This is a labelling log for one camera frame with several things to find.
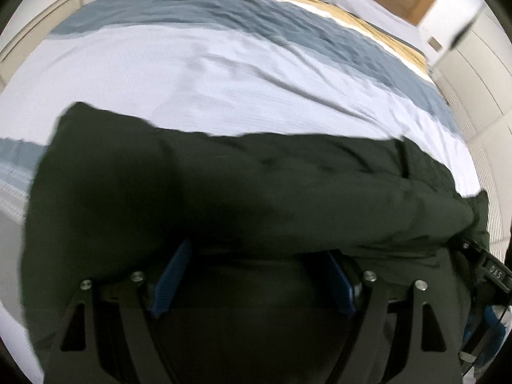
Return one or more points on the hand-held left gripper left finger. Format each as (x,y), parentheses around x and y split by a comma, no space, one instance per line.
(174,276)

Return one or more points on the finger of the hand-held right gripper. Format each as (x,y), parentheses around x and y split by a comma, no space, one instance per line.
(468,248)

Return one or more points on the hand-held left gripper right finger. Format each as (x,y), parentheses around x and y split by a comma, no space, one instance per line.
(343,284)

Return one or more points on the black puffer jacket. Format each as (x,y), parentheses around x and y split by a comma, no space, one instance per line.
(240,192)

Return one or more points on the white louvred wardrobe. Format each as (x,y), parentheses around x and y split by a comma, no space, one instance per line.
(484,88)

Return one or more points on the striped duvet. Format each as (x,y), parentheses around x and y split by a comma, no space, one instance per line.
(200,68)

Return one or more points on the wall socket plate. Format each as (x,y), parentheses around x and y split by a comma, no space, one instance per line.
(435,44)

